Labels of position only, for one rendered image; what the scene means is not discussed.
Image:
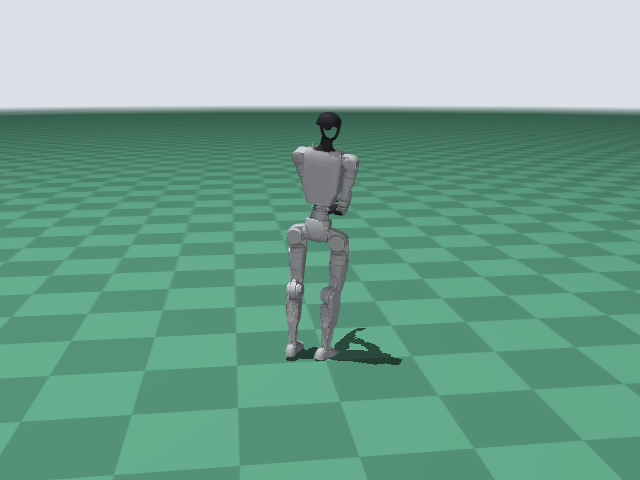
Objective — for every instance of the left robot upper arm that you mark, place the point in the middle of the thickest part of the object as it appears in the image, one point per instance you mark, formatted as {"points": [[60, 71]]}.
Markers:
{"points": [[297, 158]]}

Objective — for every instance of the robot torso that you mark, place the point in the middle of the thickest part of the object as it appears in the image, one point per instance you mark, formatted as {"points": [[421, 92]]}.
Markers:
{"points": [[322, 182]]}

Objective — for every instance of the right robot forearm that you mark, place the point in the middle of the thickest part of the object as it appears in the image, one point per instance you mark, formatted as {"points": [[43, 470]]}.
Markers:
{"points": [[343, 206]]}

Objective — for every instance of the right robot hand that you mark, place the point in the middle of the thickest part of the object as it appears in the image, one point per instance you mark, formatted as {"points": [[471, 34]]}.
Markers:
{"points": [[333, 209]]}

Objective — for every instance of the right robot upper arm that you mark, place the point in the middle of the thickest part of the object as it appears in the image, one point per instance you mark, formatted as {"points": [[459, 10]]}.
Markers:
{"points": [[351, 164]]}

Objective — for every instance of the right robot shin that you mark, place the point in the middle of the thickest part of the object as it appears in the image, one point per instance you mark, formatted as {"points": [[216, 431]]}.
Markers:
{"points": [[329, 316]]}

